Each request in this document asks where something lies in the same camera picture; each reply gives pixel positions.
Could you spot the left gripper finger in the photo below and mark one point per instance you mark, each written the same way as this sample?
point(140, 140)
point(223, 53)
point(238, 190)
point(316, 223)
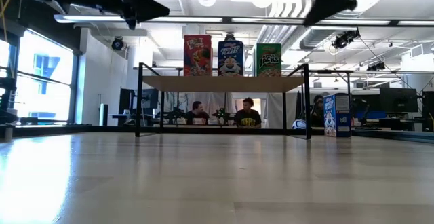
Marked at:
point(152, 16)
point(146, 3)

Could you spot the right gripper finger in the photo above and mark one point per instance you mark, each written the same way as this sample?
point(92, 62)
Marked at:
point(342, 3)
point(320, 5)

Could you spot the Froot Loops cereal box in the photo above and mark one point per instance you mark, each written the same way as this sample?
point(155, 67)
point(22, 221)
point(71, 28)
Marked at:
point(197, 56)

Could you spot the Apple Jacks cereal box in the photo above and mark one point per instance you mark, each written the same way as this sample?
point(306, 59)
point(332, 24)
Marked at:
point(269, 61)

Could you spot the Frosted Flakes cereal box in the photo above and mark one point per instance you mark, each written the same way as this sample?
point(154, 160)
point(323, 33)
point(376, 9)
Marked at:
point(335, 115)
point(230, 59)

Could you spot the small black robot arm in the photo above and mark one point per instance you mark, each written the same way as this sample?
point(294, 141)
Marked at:
point(222, 113)
point(174, 114)

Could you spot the black ceiling track spotlight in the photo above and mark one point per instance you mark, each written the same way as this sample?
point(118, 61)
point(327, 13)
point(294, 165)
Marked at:
point(375, 66)
point(344, 39)

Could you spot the small black ceiling fixture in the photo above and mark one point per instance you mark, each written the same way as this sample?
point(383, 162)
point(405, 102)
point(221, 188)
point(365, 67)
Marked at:
point(230, 36)

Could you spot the black computer monitor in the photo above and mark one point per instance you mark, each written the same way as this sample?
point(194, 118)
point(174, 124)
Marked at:
point(127, 100)
point(366, 102)
point(398, 100)

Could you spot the white curtain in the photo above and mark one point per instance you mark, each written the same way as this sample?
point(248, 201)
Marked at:
point(213, 100)
point(274, 110)

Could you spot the person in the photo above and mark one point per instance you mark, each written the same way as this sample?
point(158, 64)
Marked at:
point(317, 110)
point(196, 115)
point(247, 117)

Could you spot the white computer tower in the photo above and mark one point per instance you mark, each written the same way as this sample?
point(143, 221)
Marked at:
point(103, 114)

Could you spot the black white soccer ball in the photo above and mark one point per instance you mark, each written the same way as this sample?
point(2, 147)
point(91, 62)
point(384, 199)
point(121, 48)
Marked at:
point(299, 124)

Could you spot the black equipment stand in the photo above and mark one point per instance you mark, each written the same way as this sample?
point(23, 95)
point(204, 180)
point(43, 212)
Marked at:
point(6, 98)

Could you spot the black ceiling dome camera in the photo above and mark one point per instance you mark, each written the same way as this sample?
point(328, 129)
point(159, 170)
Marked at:
point(117, 43)

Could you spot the wooden shelf black metal frame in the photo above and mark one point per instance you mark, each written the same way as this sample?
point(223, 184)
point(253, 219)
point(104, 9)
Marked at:
point(223, 84)

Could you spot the black aluminium table frame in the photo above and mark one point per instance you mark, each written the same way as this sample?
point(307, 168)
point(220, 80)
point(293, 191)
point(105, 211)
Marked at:
point(68, 129)

